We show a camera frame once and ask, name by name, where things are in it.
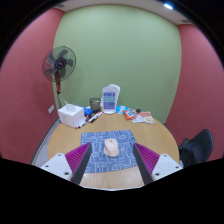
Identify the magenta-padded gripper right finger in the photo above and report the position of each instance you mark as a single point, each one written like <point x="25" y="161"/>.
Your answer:
<point x="148" y="159"/>

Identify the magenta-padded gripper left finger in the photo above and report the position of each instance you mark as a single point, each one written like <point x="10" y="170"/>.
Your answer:
<point x="77" y="158"/>

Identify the light blue packet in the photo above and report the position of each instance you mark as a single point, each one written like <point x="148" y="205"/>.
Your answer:
<point x="120" y="109"/>

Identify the acrylic sign stand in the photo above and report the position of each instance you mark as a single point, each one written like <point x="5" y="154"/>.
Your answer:
<point x="109" y="100"/>

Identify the white tissue box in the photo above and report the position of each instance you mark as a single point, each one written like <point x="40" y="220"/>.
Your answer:
<point x="70" y="116"/>

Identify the white whiteboard marker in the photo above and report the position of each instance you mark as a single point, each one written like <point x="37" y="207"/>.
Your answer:
<point x="86" y="120"/>
<point x="80" y="124"/>
<point x="95" y="117"/>

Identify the blue patterned mouse pad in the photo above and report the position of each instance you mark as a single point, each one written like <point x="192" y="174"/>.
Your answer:
<point x="96" y="140"/>

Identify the cream white computer mouse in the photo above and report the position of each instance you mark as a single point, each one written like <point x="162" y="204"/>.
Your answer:
<point x="111" y="147"/>

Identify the black mesh pen cup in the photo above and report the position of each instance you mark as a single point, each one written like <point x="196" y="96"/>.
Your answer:
<point x="95" y="105"/>

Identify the ceiling light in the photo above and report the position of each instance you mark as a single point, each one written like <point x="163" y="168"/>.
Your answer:
<point x="168" y="6"/>

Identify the white wall outlet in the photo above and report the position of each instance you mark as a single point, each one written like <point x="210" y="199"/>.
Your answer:
<point x="51" y="109"/>

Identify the blue whiteboard eraser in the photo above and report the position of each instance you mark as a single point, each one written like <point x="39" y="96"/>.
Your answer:
<point x="88" y="111"/>

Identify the white orange snack packet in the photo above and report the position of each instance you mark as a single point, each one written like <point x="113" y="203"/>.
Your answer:
<point x="149" y="118"/>
<point x="139" y="117"/>

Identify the black office chair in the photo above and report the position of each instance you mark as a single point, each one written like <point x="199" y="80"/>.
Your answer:
<point x="196" y="148"/>

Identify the red black standing fan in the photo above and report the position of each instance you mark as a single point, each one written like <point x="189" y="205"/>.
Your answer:
<point x="60" y="62"/>

